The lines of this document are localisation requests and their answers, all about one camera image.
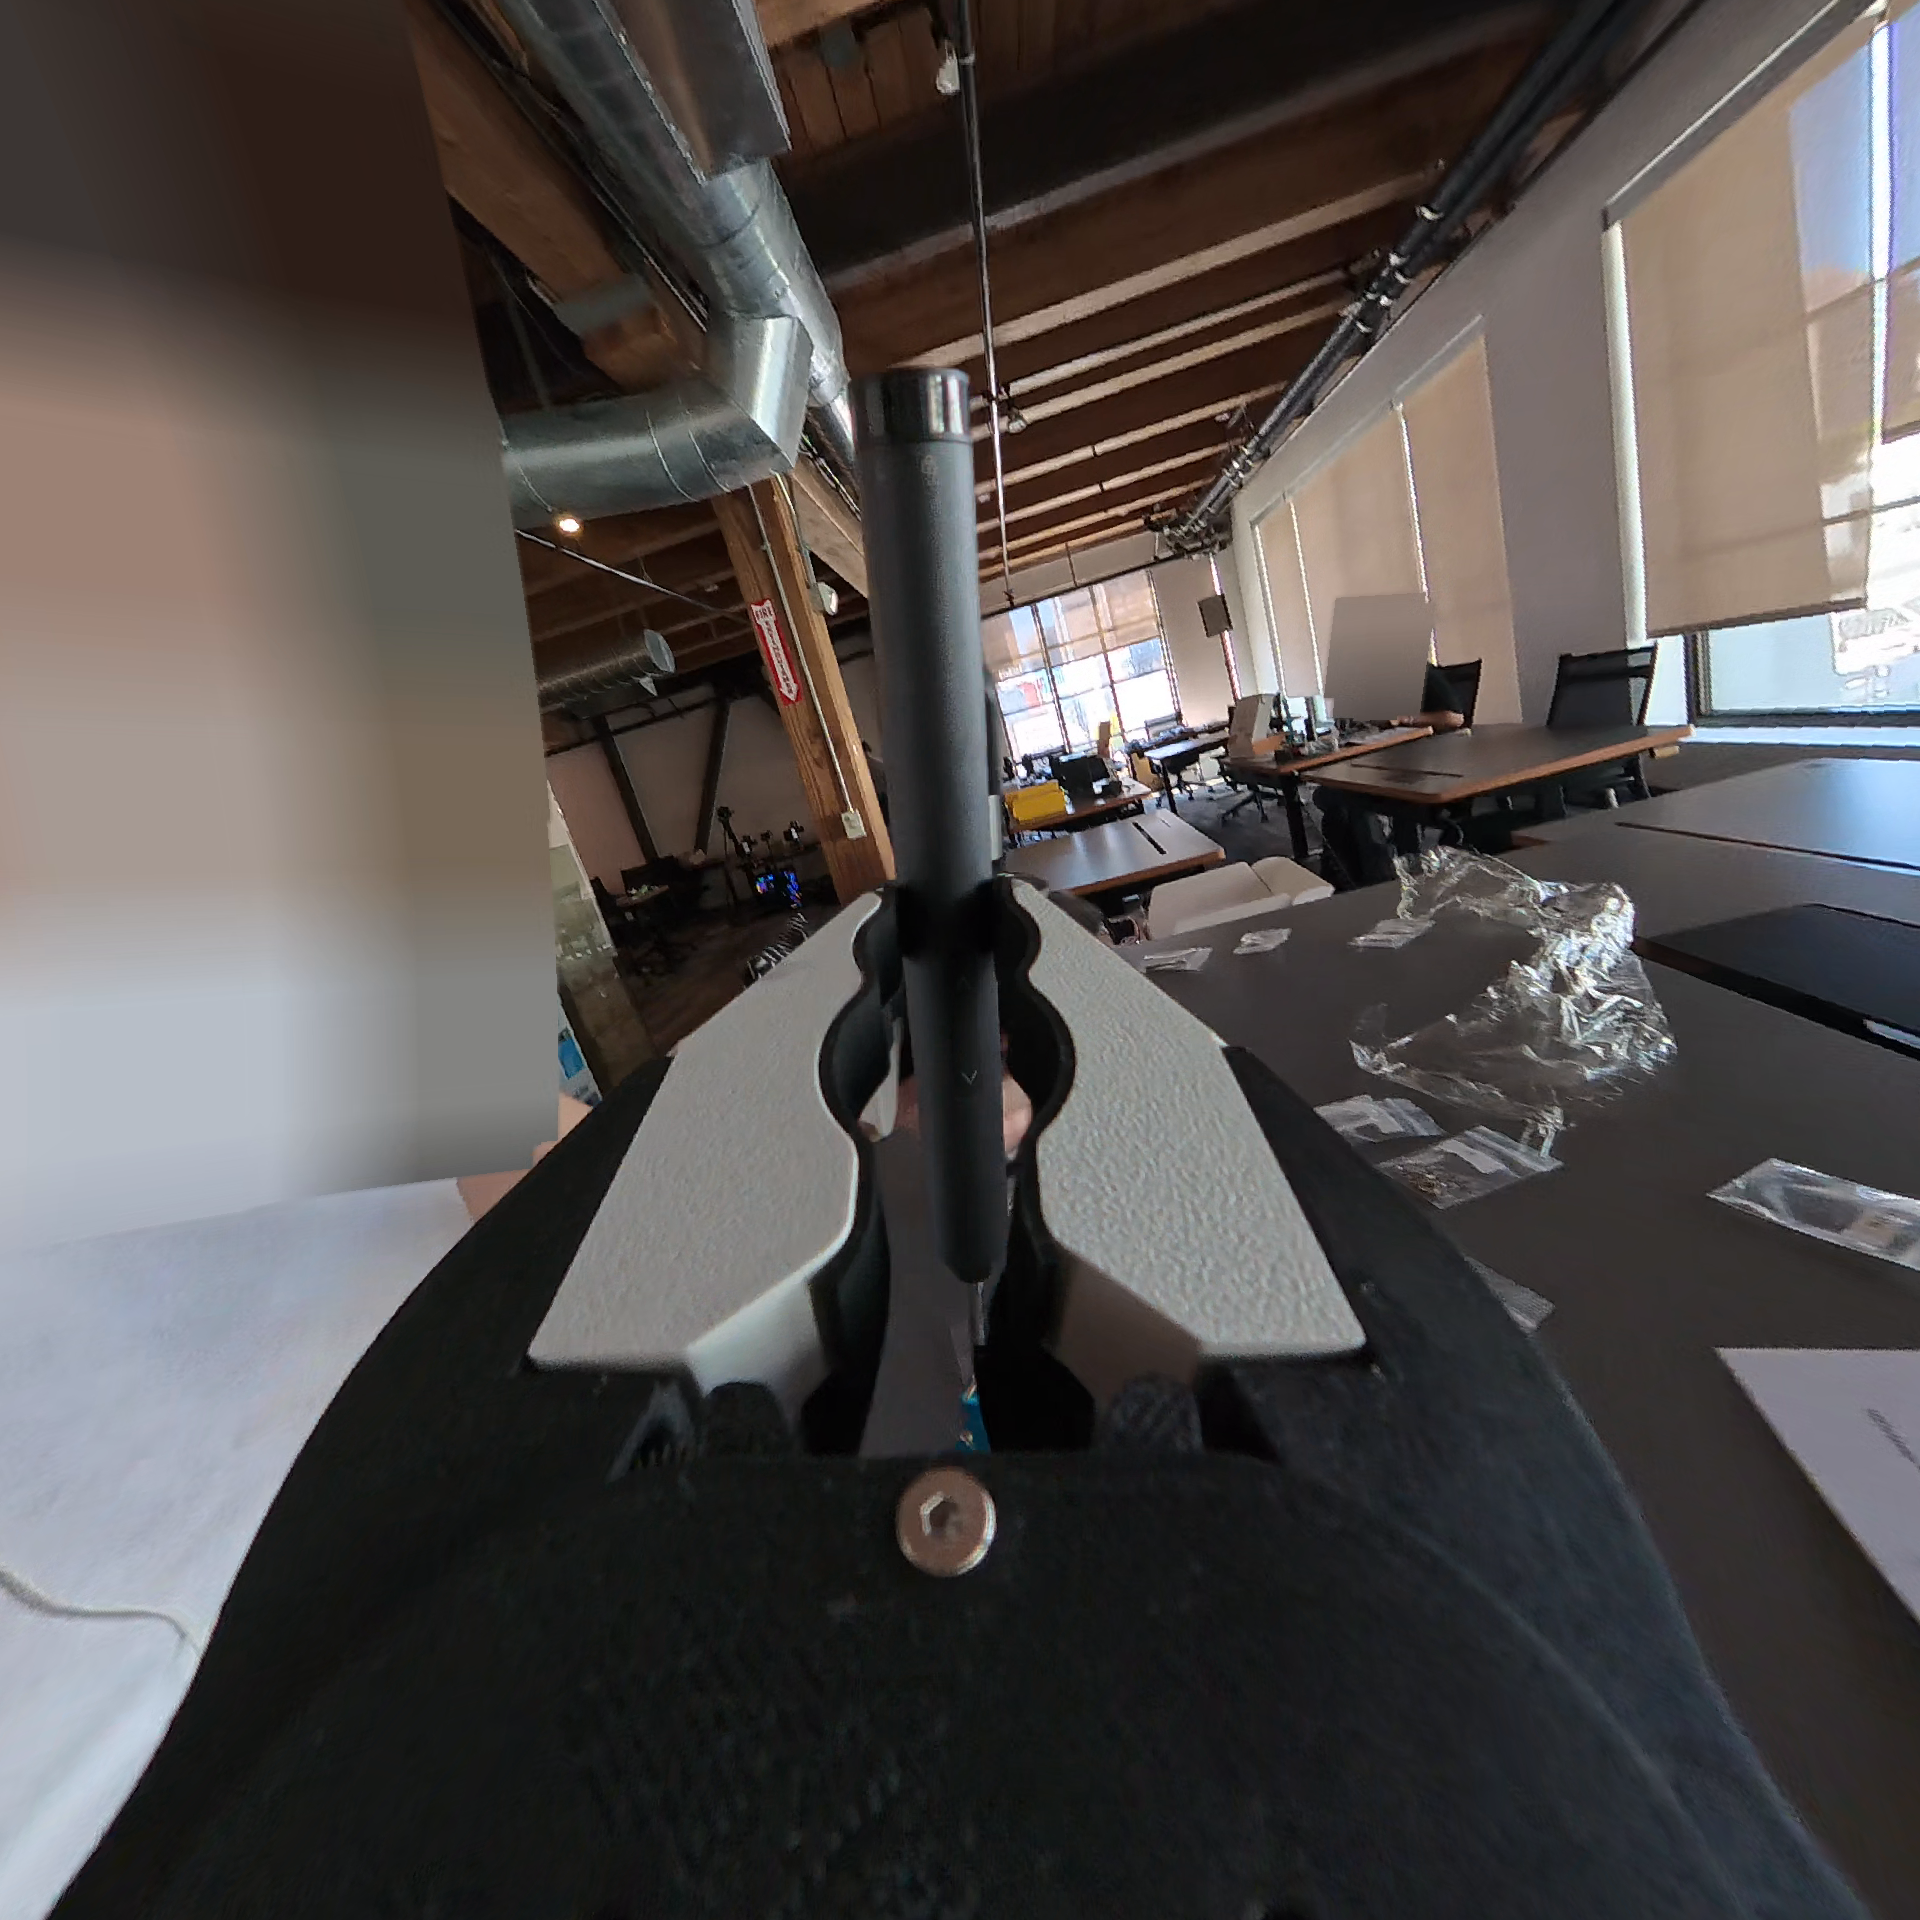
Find white paper sheet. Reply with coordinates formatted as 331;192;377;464
1717;1344;1920;1622

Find wooden support post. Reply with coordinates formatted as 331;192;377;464
719;480;897;902

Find clear crumpled plastic wrap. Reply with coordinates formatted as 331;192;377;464
1352;848;1681;1142

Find white upright panel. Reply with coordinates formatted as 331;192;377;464
1328;592;1433;722

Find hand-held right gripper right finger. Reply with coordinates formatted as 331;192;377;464
983;877;1370;1389

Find long brown background desk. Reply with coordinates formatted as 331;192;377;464
1313;725;1695;817

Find thin white cable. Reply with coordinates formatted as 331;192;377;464
0;1567;202;1635

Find large beige roller blind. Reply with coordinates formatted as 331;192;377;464
1605;105;1883;640

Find brown background desk with slot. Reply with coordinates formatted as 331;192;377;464
1008;808;1229;902

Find narrow beige roller blind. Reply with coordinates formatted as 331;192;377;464
1402;335;1520;722

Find silver ventilation duct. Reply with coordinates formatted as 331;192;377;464
488;0;841;528

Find large paned window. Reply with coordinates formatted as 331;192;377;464
998;585;1173;751

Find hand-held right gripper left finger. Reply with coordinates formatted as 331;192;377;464
528;883;918;1389

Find dark grey screwdriver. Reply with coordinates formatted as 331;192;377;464
854;367;1011;1449

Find person in white shirt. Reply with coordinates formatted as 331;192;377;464
0;1177;513;1920

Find dark desk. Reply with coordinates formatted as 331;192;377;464
1118;755;1920;1920

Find black ceiling pipes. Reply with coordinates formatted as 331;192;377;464
1161;0;1654;547

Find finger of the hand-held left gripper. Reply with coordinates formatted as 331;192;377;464
862;1190;973;1459

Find white cardboard box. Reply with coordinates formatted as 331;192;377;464
1149;857;1338;939

